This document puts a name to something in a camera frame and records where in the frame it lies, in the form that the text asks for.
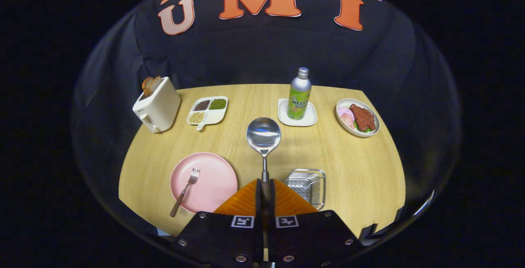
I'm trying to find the white square coaster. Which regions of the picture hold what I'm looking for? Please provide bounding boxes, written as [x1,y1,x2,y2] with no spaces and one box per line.
[277,98,318,127]

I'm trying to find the fork with wooden handle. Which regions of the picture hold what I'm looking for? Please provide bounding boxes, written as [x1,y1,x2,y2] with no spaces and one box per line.
[170,168,201,218]

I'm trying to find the brown breaded meat cutlet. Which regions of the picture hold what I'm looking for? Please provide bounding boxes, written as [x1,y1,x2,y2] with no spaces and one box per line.
[349,103,376,132]

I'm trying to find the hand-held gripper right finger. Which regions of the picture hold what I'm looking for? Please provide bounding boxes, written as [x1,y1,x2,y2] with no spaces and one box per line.
[268,179,364,266]

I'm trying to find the white oval plate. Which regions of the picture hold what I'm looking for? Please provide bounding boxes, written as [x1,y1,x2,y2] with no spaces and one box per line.
[335,98,381,138]

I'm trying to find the white divided snack tray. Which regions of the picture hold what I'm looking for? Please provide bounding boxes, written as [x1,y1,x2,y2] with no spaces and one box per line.
[187,96,229,131]

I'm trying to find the metal wire cutlery rack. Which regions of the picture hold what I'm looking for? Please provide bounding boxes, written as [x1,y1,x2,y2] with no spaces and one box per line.
[285,168,326,211]

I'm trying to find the green soda bottle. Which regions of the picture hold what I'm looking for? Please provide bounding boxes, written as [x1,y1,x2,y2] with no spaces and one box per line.
[287,67,312,120]

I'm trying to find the spoon with wooden handle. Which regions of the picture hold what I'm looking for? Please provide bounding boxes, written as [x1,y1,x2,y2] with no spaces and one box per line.
[246,117,282,219]

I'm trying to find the white toaster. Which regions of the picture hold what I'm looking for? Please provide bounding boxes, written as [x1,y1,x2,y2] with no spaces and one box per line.
[132,76,182,133]

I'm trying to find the pink ham slices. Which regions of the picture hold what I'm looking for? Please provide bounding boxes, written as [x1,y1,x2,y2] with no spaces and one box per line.
[337,107,355,130]

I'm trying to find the pink round plate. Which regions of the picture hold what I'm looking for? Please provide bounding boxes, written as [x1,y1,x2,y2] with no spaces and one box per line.
[170,152,239,214]

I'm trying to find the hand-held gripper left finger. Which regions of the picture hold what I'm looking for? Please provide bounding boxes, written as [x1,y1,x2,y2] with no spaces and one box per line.
[172,179,264,266]

